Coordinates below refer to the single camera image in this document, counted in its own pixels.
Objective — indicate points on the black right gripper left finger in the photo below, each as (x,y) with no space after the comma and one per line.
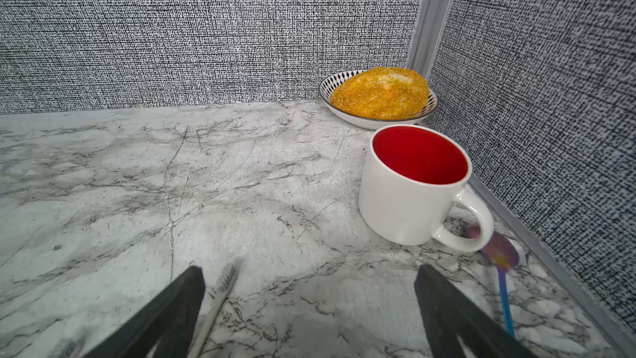
(165,326)

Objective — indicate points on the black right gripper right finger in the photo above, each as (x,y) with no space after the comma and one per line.
(454,324)

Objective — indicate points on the grey toothbrush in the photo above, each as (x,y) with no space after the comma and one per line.
(223,287)

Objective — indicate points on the iridescent purple blue spoon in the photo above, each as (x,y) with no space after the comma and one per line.
(503,255)

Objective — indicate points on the white mug red inside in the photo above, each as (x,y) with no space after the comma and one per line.
(412,177)

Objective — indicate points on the patterned white bowl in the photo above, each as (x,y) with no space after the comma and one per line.
(329,84)

